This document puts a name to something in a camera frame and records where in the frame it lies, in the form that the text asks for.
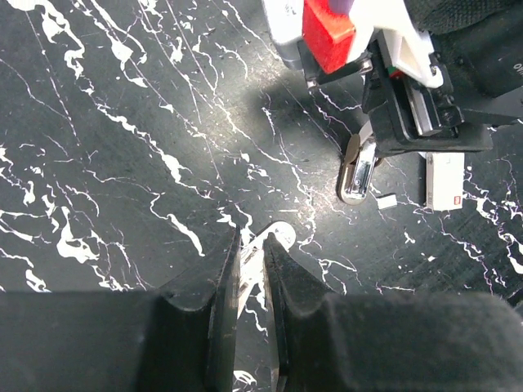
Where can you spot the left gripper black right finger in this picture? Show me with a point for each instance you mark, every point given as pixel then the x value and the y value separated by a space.
pixel 321 340

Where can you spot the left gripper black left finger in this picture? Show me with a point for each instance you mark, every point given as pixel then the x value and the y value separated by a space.
pixel 179 337

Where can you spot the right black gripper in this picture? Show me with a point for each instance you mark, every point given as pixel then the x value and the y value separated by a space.
pixel 406 116

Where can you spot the grey staple strip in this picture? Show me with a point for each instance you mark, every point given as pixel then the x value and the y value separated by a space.
pixel 386 201

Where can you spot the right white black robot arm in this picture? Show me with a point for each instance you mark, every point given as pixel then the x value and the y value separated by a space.
pixel 477 50

